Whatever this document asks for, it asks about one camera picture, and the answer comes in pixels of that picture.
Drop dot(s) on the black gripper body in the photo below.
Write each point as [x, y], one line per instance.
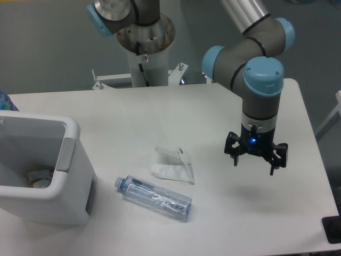
[258, 144]

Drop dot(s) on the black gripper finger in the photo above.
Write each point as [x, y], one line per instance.
[278, 157]
[233, 147]

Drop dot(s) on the white wet wipe packet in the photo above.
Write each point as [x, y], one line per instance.
[172, 165]

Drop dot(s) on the clear plastic water bottle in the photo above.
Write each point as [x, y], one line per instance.
[154, 197]

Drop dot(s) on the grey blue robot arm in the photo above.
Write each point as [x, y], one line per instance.
[250, 69]

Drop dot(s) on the crumpled trash inside can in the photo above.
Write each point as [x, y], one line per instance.
[40, 179]

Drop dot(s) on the white plastic trash can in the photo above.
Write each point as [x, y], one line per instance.
[34, 142]

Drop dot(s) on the black clamp at table edge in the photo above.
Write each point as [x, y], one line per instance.
[331, 227]

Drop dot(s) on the blue patterned object left edge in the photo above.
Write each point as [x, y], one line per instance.
[6, 103]

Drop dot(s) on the white frame at right edge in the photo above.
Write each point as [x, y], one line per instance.
[332, 118]

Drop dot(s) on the white pedestal base bracket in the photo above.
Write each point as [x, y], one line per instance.
[142, 77]

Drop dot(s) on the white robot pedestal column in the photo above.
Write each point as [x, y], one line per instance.
[148, 45]

